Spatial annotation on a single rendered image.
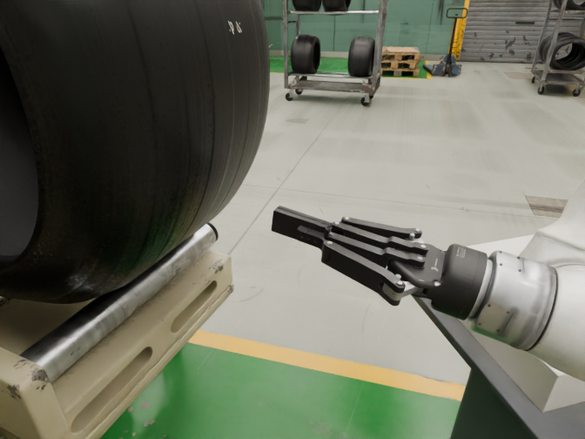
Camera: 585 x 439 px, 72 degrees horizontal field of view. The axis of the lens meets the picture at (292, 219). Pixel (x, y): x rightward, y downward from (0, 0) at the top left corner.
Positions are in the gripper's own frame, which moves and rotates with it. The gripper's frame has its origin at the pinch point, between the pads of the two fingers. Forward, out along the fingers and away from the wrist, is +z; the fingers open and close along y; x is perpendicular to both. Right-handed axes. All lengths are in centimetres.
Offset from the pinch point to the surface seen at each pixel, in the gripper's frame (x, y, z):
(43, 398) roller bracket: 11.6, 25.0, 14.5
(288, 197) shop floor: 113, -207, 80
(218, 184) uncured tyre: -3.7, 2.7, 9.9
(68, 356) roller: 13.5, 19.5, 18.0
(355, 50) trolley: 49, -521, 133
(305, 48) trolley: 57, -515, 201
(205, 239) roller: 13.1, -7.1, 18.2
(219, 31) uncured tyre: -20.0, 3.2, 10.1
